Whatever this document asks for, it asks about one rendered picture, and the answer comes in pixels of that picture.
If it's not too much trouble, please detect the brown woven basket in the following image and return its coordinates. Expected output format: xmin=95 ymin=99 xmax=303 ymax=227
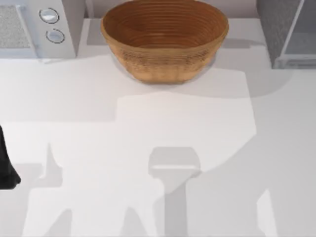
xmin=100 ymin=0 xmax=230 ymax=85

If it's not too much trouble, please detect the round microwave knob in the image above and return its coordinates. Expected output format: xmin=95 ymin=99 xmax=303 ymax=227
xmin=45 ymin=28 xmax=66 ymax=44
xmin=39 ymin=7 xmax=60 ymax=25

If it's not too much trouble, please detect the grey cabinet with dark inside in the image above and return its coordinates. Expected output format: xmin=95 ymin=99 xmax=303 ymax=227
xmin=255 ymin=0 xmax=316 ymax=70

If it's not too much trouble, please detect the pale microwave oven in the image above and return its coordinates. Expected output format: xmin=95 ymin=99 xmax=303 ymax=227
xmin=0 ymin=0 xmax=80 ymax=63

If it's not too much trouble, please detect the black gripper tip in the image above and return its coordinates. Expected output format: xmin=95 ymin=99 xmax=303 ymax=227
xmin=0 ymin=125 xmax=21 ymax=191

